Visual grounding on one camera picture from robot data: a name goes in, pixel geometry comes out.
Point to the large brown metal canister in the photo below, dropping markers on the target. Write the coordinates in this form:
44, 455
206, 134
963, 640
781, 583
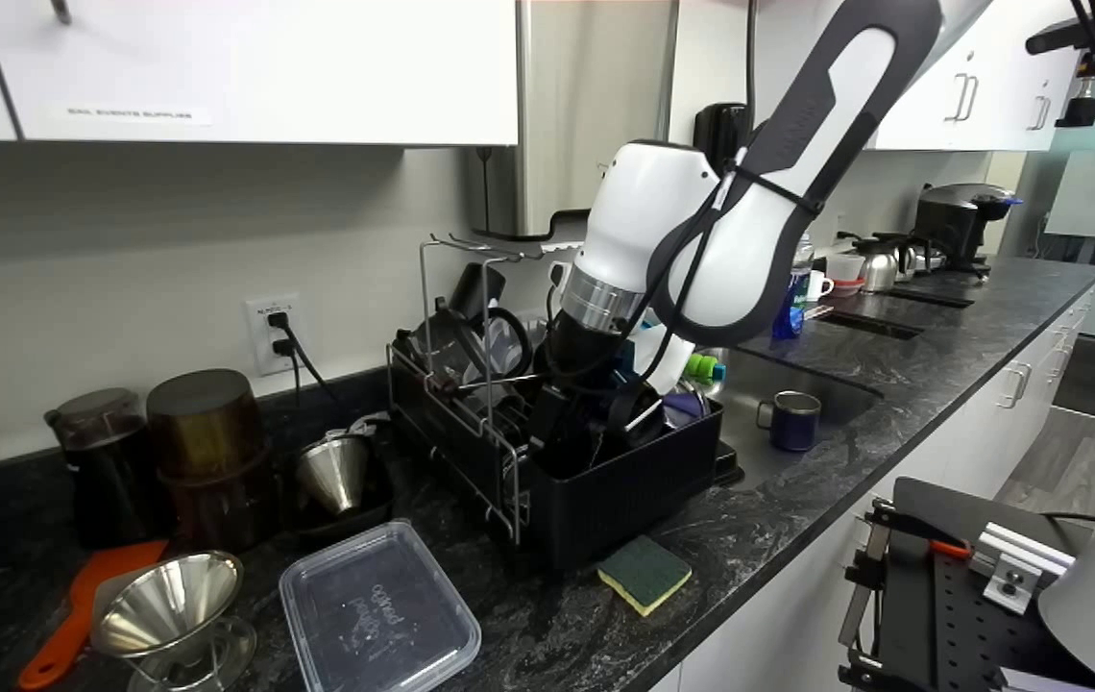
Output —
206, 447

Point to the black camera stand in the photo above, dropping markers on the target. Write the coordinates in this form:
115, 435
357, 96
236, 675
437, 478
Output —
1086, 33

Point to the green squeeze bottle blue cap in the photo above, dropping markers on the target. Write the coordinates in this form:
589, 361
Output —
704, 371

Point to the navy blue plastic cup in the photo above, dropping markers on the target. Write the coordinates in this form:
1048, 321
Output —
684, 407

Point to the black cup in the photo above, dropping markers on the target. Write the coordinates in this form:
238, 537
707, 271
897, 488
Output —
473, 292

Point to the black coffee machine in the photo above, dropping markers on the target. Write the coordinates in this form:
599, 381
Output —
963, 223

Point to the blue soap bottle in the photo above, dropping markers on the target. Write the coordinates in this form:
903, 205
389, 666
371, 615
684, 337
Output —
800, 312

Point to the round glass lid black rim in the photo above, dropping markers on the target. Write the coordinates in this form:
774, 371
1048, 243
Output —
510, 344

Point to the small dark metal canister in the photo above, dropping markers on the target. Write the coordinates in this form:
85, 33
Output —
105, 472

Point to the black dish rack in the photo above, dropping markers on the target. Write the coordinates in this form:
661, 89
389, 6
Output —
610, 499

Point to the white upper cabinet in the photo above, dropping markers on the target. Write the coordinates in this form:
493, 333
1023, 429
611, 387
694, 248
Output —
1009, 101
252, 61

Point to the white lower cabinet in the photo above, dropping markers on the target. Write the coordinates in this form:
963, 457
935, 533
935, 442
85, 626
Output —
955, 435

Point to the black perforated tool board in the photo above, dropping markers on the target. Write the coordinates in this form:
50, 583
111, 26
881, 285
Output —
943, 626

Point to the white cabinet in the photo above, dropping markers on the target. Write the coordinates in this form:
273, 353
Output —
955, 435
252, 61
1009, 101

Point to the orange plastic spatula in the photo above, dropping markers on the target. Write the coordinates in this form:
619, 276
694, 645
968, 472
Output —
85, 615

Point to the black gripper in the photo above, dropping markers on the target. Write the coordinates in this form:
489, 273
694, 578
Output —
580, 367

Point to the navy blue metal mug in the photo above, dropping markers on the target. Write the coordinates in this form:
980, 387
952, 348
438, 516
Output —
798, 425

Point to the white ceramic mug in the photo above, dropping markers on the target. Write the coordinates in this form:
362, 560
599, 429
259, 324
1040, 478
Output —
822, 285

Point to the white wall outlet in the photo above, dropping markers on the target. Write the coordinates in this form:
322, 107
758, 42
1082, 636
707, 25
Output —
269, 333

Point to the clear plastic food container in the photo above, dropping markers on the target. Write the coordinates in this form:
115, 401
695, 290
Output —
377, 615

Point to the large steel funnel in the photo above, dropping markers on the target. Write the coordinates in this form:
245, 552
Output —
165, 610

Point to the small steel coffee dripper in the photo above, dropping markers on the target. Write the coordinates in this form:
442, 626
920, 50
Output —
338, 469

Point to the silver metal clamp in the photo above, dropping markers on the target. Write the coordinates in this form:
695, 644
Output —
1019, 560

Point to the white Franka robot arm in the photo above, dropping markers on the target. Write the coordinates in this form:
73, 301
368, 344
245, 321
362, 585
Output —
647, 205

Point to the green and yellow sponge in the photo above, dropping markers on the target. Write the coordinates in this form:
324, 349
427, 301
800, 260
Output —
642, 578

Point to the steel paper towel dispenser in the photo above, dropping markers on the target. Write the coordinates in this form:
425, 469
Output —
571, 115

